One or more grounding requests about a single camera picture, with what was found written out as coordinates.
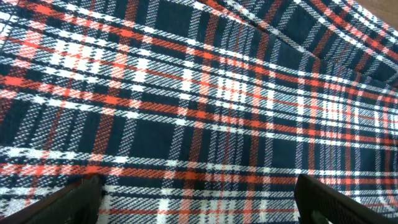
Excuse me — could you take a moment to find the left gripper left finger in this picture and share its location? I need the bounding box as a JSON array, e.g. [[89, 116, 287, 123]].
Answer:
[[1, 174, 102, 224]]

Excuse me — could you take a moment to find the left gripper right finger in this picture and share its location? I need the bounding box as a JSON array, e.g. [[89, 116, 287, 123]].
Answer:
[[294, 174, 395, 224]]

